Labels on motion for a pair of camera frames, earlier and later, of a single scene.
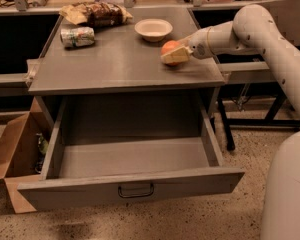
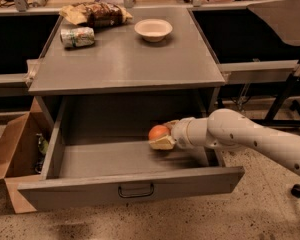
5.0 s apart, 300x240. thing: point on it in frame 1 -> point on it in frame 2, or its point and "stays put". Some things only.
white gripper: x=198 y=44 -> x=182 y=132
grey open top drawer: x=128 y=148 stays put
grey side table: x=292 y=19 stays put
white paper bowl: x=153 y=29 stays put
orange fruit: x=170 y=46 -> x=158 y=131
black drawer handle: x=137 y=195 stays put
